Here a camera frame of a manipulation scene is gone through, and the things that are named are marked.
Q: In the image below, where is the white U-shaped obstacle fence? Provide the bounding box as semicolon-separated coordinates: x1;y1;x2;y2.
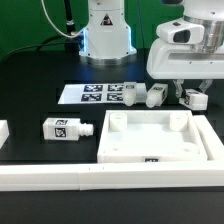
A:
0;114;224;191

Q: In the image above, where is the paper sheet with markers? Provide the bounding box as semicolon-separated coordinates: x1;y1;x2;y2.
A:
57;82;148;105

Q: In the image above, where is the black cable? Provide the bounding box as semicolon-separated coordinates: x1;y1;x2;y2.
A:
1;34;81;63

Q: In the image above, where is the white square table top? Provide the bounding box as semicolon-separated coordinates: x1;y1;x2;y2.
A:
97;110;208;163

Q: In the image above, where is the white cable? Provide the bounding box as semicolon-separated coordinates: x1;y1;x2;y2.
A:
41;0;84;39

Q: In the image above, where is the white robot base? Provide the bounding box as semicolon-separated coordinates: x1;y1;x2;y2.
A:
79;0;137;66

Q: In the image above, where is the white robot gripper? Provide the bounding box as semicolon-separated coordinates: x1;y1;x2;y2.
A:
146;39;224;98

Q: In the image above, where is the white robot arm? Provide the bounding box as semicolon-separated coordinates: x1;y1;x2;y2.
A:
147;0;224;98

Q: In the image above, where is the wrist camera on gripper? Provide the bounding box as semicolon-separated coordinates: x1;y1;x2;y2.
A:
156;19;205;44

